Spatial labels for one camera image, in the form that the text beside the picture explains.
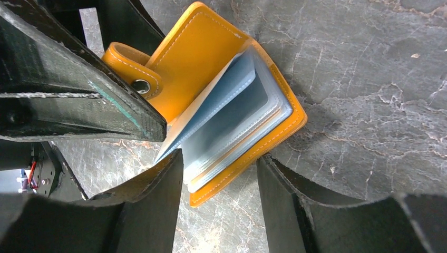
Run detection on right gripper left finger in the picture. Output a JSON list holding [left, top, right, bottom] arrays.
[[1, 149, 183, 252]]

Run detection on yellow leather card holder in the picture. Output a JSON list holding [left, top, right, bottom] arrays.
[[102, 2, 307, 207]]

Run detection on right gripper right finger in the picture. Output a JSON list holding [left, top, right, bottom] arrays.
[[256, 154, 446, 252]]

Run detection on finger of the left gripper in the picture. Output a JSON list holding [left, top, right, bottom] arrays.
[[96, 0, 165, 55], [1, 2, 167, 142]]

